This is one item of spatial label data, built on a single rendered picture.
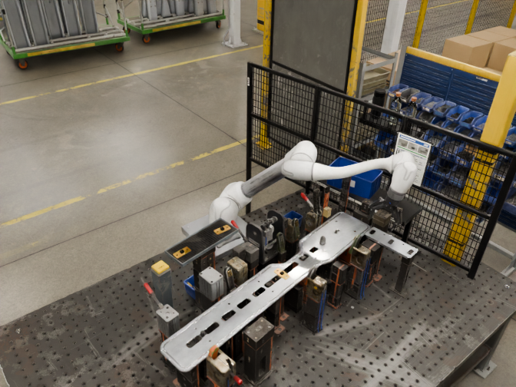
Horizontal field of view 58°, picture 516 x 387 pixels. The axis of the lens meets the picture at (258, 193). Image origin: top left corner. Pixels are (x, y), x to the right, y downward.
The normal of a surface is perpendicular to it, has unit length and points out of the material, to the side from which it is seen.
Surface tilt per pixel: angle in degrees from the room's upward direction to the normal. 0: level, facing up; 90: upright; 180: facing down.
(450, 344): 0
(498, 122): 90
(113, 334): 0
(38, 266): 0
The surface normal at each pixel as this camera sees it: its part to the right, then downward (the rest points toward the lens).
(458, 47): -0.83, 0.30
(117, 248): 0.02, -0.82
